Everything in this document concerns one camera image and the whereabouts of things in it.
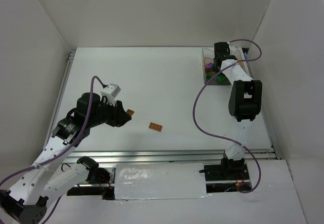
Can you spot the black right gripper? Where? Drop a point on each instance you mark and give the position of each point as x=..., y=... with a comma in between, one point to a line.
x=217, y=65

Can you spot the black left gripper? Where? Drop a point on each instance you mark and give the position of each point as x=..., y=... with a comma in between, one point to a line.
x=116, y=114

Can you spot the brown lego plate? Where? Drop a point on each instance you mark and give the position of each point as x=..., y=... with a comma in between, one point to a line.
x=130, y=112

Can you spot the green rounded lego brick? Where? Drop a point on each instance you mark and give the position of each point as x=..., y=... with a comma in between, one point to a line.
x=221, y=78

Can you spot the orange-brown lego plate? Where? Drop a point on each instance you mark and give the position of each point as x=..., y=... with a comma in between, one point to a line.
x=156, y=127

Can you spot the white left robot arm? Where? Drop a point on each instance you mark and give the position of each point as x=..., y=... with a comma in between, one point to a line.
x=28, y=200

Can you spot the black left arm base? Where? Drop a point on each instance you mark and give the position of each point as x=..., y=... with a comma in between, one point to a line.
x=101, y=185

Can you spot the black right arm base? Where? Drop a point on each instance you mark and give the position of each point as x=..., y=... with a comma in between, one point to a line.
x=215, y=173

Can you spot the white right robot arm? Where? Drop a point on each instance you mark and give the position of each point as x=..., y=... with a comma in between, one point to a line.
x=244, y=104

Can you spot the clear stepped sorting container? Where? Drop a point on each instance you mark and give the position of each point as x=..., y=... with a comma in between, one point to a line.
x=209, y=72

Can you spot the clear narrow sorting bin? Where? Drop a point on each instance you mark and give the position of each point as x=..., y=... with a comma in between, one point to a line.
x=240, y=56

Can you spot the white foil cover panel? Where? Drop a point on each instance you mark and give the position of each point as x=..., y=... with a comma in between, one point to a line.
x=159, y=181

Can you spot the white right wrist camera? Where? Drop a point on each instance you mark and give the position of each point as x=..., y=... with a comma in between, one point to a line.
x=234, y=50

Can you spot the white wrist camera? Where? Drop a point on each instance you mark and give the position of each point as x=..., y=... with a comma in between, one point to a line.
x=234, y=50
x=109, y=93

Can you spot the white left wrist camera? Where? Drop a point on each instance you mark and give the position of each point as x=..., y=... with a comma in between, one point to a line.
x=109, y=93

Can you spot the aluminium table edge rail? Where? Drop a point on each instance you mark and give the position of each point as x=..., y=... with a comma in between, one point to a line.
x=148, y=156

